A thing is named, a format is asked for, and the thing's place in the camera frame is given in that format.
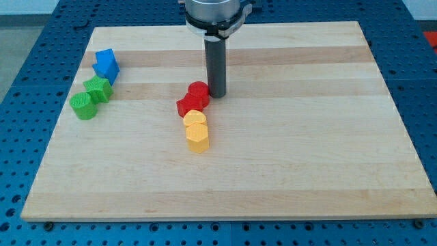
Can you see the red object at right edge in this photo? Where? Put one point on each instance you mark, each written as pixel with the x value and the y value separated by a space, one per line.
pixel 431 37

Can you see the green star block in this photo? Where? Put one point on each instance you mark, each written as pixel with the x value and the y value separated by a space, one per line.
pixel 99 89

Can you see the red cylinder block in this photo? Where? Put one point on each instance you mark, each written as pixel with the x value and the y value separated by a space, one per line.
pixel 200 89

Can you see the yellow hexagon block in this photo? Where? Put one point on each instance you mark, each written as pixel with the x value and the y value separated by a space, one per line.
pixel 197 137

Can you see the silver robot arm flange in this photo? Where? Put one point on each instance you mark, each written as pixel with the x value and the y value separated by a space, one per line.
pixel 216 20

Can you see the red star block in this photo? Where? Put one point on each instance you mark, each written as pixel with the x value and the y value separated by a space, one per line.
pixel 188 103

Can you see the green cylinder block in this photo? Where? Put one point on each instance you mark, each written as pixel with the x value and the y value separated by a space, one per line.
pixel 83 106

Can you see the grey cylindrical pointer rod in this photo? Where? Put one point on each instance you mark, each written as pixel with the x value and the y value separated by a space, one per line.
pixel 216 67

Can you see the blue block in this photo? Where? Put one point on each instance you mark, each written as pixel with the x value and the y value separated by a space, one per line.
pixel 106 65

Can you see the light wooden board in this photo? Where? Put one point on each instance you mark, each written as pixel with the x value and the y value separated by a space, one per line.
pixel 308 130

